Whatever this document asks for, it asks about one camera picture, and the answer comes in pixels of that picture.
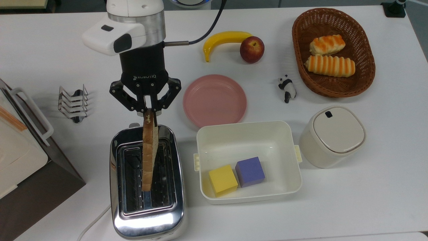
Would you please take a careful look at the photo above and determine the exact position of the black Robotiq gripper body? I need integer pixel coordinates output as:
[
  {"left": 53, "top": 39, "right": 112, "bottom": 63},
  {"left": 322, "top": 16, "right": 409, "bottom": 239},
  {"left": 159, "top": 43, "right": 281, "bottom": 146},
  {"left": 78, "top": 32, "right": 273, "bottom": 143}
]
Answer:
[{"left": 119, "top": 41, "right": 170, "bottom": 101}]

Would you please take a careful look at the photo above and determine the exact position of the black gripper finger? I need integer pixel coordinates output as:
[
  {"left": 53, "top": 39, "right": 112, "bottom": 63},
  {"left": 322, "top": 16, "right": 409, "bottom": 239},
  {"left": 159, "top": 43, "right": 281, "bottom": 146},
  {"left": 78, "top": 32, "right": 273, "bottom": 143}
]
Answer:
[
  {"left": 109, "top": 80, "right": 149, "bottom": 116},
  {"left": 150, "top": 78, "right": 182, "bottom": 127}
]

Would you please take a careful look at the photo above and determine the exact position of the brown crusted bread slice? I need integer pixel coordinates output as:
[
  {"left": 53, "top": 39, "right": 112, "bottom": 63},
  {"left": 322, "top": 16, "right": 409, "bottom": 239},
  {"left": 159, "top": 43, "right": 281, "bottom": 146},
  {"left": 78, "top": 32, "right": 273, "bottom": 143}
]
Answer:
[{"left": 142, "top": 108, "right": 159, "bottom": 192}]

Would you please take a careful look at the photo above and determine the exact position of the cream chrome two-slot toaster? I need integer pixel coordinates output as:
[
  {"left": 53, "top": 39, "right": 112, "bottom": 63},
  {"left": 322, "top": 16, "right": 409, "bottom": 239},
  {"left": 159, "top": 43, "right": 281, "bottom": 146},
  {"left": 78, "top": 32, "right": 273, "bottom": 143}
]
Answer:
[{"left": 110, "top": 124, "right": 187, "bottom": 241}]

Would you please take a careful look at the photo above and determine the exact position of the long striped bread roll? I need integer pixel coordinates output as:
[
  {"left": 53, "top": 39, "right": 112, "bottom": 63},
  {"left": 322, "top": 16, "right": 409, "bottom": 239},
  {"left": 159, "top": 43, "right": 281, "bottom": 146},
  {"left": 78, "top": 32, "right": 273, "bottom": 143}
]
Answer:
[{"left": 304, "top": 55, "right": 356, "bottom": 78}]

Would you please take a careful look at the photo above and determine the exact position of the short orange glazed bread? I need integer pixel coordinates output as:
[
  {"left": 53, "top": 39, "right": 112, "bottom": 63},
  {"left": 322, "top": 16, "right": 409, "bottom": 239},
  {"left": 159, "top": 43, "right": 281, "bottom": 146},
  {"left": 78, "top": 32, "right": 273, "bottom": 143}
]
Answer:
[{"left": 309, "top": 34, "right": 346, "bottom": 56}]

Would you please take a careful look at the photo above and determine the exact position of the pink round plate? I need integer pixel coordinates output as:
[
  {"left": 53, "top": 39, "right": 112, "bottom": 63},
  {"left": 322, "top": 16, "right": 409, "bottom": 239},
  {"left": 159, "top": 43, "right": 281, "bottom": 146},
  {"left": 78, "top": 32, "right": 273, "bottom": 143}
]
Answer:
[{"left": 183, "top": 74, "right": 247, "bottom": 128}]

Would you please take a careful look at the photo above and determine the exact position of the yellow banana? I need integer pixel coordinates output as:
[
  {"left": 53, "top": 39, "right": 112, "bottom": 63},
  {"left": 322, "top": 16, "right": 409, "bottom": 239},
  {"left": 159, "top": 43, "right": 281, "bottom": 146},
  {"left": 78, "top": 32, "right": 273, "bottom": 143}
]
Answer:
[{"left": 203, "top": 31, "right": 253, "bottom": 63}]

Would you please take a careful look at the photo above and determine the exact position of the red apple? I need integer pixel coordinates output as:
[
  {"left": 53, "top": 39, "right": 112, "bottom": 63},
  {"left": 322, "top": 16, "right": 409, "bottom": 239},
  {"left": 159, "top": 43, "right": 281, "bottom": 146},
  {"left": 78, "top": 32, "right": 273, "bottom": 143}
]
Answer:
[{"left": 239, "top": 36, "right": 265, "bottom": 64}]

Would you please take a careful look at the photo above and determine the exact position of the white rectangular plastic tub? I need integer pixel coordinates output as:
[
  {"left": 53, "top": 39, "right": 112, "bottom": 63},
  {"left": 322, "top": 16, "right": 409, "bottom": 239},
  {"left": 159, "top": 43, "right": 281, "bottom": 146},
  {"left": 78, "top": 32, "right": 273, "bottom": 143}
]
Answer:
[{"left": 193, "top": 120, "right": 303, "bottom": 205}]

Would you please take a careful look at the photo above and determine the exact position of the yellow foam cube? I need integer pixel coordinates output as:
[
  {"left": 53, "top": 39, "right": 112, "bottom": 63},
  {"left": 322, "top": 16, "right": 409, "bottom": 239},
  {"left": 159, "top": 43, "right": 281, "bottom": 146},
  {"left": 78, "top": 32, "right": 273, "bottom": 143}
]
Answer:
[{"left": 209, "top": 164, "right": 238, "bottom": 198}]

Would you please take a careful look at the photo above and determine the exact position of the purple foam cube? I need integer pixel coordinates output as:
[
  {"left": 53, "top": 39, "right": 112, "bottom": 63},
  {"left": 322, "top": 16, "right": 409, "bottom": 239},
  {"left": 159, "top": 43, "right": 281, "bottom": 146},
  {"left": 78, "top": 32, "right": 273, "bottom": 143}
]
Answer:
[{"left": 235, "top": 156, "right": 266, "bottom": 188}]

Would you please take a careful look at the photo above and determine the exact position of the black white panda figurine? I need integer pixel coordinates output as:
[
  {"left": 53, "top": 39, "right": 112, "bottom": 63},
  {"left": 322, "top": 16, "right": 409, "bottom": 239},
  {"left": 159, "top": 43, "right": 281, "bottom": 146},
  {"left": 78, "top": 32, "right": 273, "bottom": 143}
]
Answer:
[{"left": 278, "top": 75, "right": 297, "bottom": 103}]

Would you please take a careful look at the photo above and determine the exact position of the cream countertop oven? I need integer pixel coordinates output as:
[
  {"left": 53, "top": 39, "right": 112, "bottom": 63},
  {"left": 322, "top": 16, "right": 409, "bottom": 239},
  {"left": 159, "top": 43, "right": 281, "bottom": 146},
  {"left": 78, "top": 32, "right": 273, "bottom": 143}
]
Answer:
[{"left": 0, "top": 78, "right": 86, "bottom": 241}]

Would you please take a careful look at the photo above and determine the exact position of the brown oval wicker basket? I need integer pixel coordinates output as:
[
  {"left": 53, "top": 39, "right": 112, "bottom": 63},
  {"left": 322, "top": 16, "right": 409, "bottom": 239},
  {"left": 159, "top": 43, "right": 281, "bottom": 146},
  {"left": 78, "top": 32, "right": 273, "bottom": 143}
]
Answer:
[{"left": 292, "top": 8, "right": 376, "bottom": 98}]

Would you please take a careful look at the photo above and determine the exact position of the small white lidded bin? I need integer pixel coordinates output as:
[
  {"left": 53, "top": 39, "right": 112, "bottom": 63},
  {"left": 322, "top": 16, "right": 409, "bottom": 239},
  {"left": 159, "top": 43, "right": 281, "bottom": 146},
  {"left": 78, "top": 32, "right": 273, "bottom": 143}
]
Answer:
[{"left": 299, "top": 106, "right": 366, "bottom": 169}]

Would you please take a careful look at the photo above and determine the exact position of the silver wire toast rack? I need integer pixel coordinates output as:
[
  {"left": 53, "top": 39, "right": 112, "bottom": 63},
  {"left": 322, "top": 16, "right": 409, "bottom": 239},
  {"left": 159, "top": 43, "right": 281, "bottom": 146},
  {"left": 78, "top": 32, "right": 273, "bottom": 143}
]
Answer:
[{"left": 58, "top": 84, "right": 89, "bottom": 124}]

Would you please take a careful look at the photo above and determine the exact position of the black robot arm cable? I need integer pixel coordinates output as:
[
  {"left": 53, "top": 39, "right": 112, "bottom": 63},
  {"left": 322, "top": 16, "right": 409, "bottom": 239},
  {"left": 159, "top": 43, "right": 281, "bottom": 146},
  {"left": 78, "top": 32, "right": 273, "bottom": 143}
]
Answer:
[{"left": 166, "top": 0, "right": 228, "bottom": 46}]

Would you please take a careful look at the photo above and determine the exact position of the white toaster power cable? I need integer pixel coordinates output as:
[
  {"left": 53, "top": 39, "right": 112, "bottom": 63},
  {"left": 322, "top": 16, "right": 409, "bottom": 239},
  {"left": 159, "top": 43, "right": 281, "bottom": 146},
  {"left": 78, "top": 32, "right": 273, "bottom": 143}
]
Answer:
[{"left": 77, "top": 204, "right": 111, "bottom": 241}]

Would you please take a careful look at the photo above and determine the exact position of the black camera stand base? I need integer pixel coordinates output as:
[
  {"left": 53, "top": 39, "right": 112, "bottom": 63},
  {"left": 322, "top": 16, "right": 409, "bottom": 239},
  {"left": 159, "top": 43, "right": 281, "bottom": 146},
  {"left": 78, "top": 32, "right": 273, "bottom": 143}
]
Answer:
[{"left": 381, "top": 0, "right": 407, "bottom": 18}]

